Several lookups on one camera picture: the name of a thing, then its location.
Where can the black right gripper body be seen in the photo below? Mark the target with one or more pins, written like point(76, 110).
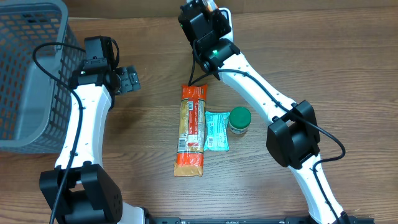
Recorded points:
point(222, 22)

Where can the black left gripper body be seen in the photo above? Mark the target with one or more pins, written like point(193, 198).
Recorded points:
point(128, 79)

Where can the green lidded jar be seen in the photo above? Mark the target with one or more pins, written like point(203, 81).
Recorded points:
point(239, 120)

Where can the small orange snack packet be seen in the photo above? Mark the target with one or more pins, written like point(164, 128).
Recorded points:
point(210, 5)

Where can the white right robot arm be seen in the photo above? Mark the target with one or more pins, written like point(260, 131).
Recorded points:
point(293, 134)

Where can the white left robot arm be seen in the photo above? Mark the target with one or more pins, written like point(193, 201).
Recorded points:
point(78, 190)

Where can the white barcode scanner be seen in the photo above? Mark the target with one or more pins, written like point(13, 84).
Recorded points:
point(227, 14)

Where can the grey plastic mesh basket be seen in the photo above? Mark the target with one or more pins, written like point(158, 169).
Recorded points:
point(35, 110)

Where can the long orange noodle package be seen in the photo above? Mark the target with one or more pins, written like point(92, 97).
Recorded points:
point(191, 135)

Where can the teal tissue packet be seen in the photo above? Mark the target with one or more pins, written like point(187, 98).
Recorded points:
point(216, 131)

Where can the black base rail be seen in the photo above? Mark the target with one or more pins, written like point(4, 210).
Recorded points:
point(177, 220)

